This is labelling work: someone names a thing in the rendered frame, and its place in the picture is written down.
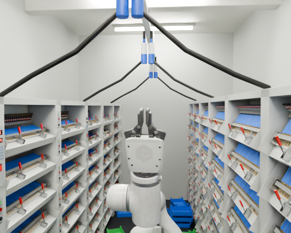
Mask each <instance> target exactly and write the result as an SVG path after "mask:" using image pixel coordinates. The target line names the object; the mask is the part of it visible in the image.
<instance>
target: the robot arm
mask: <svg viewBox="0 0 291 233"><path fill-rule="evenodd" d="M145 118H146V125H147V127H148V133H142V126H143V123H144V108H141V109H140V111H138V124H137V125H136V126H135V127H134V128H133V129H129V130H126V131H125V132H124V135H125V138H126V154H127V163H128V168H129V170H130V171H131V184H114V185H112V186H111V187H110V188H109V189H108V191H107V194H106V203H107V205H108V207H109V208H110V209H111V210H113V211H121V212H130V213H132V221H133V223H134V224H135V225H137V226H135V227H134V228H133V229H132V230H131V231H130V233H182V232H181V230H180V228H179V227H178V225H176V223H175V222H174V221H173V220H172V219H171V218H170V216H169V214H168V212H167V209H166V199H165V196H164V194H163V193H162V192H161V180H162V176H161V175H160V172H161V170H162V166H163V158H164V139H165V136H166V132H165V131H163V130H160V129H158V128H156V127H155V126H154V125H153V123H152V112H150V108H147V109H146V111H145ZM157 224H159V225H160V226H157Z"/></svg>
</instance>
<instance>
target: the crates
mask: <svg viewBox="0 0 291 233"><path fill-rule="evenodd" d="M170 203H171V205H170V209H169V208H167V212H168V214H169V216H170V218H171V219H172V220H173V221H174V222H175V223H176V225H178V227H183V228H191V222H193V210H192V209H191V205H190V207H189V203H186V202H185V201H184V199H183V197H182V198H181V199H172V198H170ZM116 213H117V217H132V213H130V212H121V211H117V212H116ZM106 233H124V231H123V229H122V228H121V226H120V228H117V229H111V230H108V228H107V229H106ZM182 233H196V232H195V229H193V232H191V231H190V230H189V231H188V232H182Z"/></svg>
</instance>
